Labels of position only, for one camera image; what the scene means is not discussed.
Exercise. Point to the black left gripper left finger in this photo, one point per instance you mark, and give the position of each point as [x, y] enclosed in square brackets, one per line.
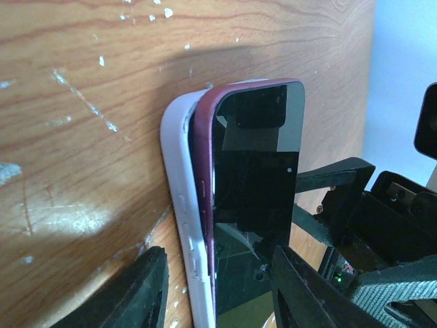
[137, 297]

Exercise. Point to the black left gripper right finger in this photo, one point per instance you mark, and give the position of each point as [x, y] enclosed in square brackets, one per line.
[302, 298]

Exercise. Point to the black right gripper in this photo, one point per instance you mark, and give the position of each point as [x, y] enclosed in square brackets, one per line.
[392, 223]

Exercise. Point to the red-edged black phone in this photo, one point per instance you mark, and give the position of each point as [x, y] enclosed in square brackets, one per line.
[245, 144]

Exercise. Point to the lavender phone case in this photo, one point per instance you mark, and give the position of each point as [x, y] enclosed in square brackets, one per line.
[174, 129]

